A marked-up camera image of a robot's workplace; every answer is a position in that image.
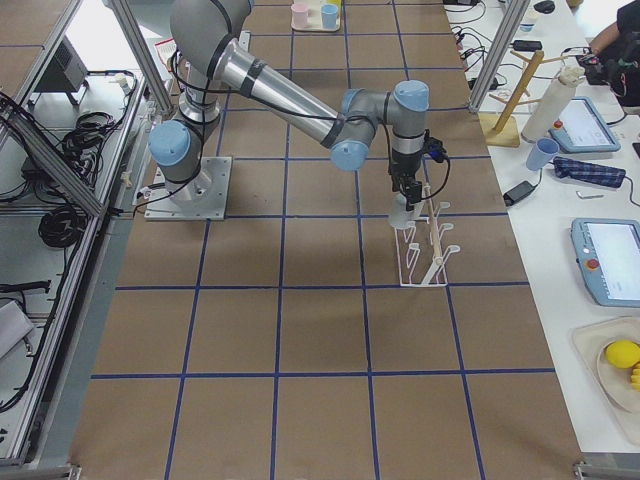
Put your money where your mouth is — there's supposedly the black power adapter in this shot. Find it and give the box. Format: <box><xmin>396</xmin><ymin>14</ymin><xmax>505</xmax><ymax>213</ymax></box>
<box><xmin>502</xmin><ymin>181</ymin><xmax>537</xmax><ymax>207</ymax></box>

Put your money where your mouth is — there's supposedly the beige tray with bowl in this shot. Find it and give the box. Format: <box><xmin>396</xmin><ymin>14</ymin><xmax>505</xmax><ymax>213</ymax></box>
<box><xmin>572</xmin><ymin>316</ymin><xmax>639</xmax><ymax>446</ymax></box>

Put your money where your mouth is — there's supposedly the blue teach pendant far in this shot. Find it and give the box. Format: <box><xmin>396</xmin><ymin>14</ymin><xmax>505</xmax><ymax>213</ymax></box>
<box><xmin>548</xmin><ymin>96</ymin><xmax>620</xmax><ymax>153</ymax></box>

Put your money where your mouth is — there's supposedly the blue teach pendant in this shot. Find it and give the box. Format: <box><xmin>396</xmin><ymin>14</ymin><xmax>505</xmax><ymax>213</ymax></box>
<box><xmin>548</xmin><ymin>96</ymin><xmax>620</xmax><ymax>153</ymax></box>
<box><xmin>571</xmin><ymin>218</ymin><xmax>639</xmax><ymax>308</ymax></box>

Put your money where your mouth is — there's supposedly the wooden mug tree stand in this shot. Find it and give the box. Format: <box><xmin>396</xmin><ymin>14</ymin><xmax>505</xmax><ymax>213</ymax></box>
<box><xmin>479</xmin><ymin>49</ymin><xmax>564</xmax><ymax>148</ymax></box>

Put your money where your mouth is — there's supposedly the blue cup on side table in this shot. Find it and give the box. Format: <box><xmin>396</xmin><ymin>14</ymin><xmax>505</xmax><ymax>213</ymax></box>
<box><xmin>525</xmin><ymin>138</ymin><xmax>560</xmax><ymax>171</ymax></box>

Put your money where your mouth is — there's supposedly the blue teach pendant near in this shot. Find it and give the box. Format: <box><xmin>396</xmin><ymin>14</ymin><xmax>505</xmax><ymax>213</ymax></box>
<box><xmin>571</xmin><ymin>218</ymin><xmax>639</xmax><ymax>308</ymax></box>

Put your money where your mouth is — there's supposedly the blue plaid cloth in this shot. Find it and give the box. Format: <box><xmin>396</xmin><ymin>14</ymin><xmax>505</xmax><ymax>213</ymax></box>
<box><xmin>552</xmin><ymin>157</ymin><xmax>626</xmax><ymax>188</ymax></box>

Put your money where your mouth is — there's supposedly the pink plastic cup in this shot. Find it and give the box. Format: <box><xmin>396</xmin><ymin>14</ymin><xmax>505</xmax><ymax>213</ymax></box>
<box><xmin>290</xmin><ymin>2</ymin><xmax>309</xmax><ymax>30</ymax></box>

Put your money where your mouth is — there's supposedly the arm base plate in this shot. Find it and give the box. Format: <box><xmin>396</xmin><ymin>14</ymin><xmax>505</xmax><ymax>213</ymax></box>
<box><xmin>144</xmin><ymin>157</ymin><xmax>233</xmax><ymax>221</ymax></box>

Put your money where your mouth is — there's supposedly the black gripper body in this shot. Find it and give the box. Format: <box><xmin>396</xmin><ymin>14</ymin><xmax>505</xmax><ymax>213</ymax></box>
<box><xmin>389</xmin><ymin>168</ymin><xmax>423</xmax><ymax>210</ymax></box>

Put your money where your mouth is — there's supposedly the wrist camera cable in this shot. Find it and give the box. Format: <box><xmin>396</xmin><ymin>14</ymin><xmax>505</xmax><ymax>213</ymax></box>
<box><xmin>422</xmin><ymin>128</ymin><xmax>452</xmax><ymax>201</ymax></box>

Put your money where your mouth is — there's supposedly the blue plastic cup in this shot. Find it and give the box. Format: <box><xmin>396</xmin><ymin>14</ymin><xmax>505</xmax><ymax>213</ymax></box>
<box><xmin>320</xmin><ymin>3</ymin><xmax>339</xmax><ymax>31</ymax></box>

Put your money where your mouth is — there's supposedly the cream plastic tray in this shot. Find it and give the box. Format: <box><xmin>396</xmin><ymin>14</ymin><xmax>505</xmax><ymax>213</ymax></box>
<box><xmin>291</xmin><ymin>18</ymin><xmax>341</xmax><ymax>33</ymax></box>

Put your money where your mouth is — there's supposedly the yellow lemon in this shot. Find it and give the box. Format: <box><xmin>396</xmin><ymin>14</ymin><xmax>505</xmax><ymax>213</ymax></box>
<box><xmin>604</xmin><ymin>339</ymin><xmax>640</xmax><ymax>369</ymax></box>

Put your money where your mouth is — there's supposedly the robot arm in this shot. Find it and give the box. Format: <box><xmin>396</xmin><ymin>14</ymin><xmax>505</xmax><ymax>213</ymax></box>
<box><xmin>170</xmin><ymin>1</ymin><xmax>429</xmax><ymax>210</ymax></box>

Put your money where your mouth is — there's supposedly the white wire cup rack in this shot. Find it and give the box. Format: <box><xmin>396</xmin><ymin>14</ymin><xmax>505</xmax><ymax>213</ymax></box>
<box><xmin>391</xmin><ymin>199</ymin><xmax>461</xmax><ymax>288</ymax></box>

